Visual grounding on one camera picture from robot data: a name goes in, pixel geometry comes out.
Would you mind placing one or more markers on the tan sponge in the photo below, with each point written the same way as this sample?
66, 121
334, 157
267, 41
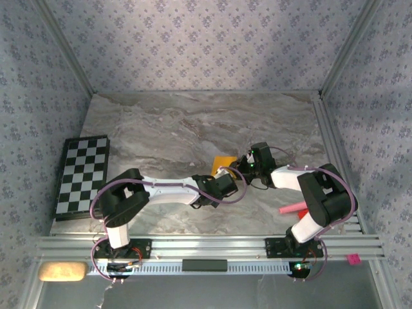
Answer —
62, 272

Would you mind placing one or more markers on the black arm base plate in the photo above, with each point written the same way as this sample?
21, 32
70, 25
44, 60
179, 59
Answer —
145, 248
273, 248

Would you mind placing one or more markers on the red block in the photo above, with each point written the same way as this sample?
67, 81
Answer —
303, 215

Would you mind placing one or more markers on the long aluminium rail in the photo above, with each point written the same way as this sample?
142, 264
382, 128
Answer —
206, 248

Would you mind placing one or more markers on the orange paper sheet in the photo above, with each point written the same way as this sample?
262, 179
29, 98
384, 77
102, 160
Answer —
222, 161

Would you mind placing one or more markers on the black round controller board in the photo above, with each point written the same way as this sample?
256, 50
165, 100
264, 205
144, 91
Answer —
119, 267
299, 271

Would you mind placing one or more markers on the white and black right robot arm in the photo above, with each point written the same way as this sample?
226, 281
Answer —
328, 199

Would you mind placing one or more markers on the black rectangular bar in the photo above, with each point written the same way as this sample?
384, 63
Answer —
204, 265

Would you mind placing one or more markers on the aluminium frame post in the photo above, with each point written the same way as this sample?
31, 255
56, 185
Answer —
348, 48
68, 48

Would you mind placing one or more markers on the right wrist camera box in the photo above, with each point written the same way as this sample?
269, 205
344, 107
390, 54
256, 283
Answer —
262, 154

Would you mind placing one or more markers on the pink foam stick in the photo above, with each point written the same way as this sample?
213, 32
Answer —
291, 208

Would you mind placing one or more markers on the magenta cube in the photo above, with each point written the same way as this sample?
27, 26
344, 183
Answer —
354, 259

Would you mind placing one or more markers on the black and white chessboard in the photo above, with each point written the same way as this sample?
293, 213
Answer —
77, 180

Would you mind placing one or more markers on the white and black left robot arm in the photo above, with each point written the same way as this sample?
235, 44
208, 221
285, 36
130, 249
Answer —
119, 202

